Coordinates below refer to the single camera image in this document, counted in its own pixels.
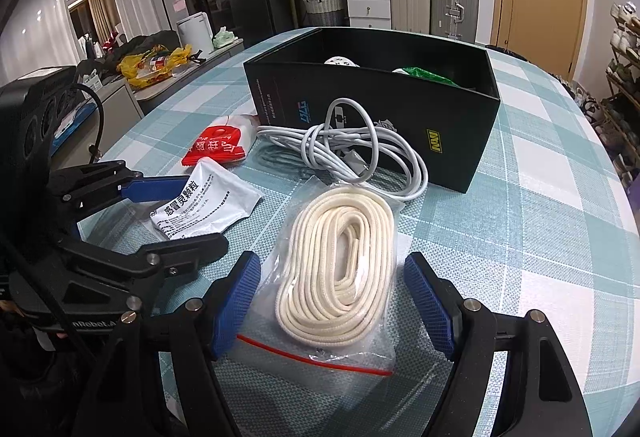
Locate dark clothing pile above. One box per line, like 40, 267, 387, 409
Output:
77, 29, 181, 74

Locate grey low cabinet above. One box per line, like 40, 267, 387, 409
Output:
50, 39, 246, 152

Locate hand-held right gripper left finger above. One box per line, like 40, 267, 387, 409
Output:
90, 251, 262, 437

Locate bagged cream shoelaces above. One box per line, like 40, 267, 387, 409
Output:
235, 174, 407, 378

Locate white dehumidifier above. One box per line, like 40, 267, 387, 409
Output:
177, 12, 213, 48

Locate silver suitcase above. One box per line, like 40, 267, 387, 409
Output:
430, 0, 481, 42

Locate red snack packet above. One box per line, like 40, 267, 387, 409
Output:
181, 114, 261, 166

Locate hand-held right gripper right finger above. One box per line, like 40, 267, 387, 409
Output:
404, 253, 593, 437

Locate sheer white curtain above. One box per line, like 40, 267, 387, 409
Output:
0, 0, 71, 85

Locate yellow plastic bag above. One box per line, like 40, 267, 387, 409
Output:
116, 44, 193, 88

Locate person's left forearm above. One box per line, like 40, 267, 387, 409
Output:
0, 327, 106, 437

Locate wooden shoe rack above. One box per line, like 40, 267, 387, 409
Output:
597, 17, 640, 182

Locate rows of shoes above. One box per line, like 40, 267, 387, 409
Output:
597, 2, 640, 180

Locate white coiled cable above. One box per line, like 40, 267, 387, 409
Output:
256, 99, 430, 204

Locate checked teal tablecloth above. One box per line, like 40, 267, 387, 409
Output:
75, 27, 633, 437

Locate black cardboard box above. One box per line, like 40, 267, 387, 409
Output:
243, 28, 501, 194

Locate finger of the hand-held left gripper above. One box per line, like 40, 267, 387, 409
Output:
50, 160, 190, 220
65, 232, 230, 290

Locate green medicine packet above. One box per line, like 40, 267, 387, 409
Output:
392, 66, 463, 90

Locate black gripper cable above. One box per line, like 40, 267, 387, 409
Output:
0, 84, 110, 368

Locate wicker basket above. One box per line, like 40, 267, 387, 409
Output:
302, 0, 346, 28

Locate white medicine packet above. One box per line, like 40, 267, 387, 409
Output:
150, 158, 263, 243

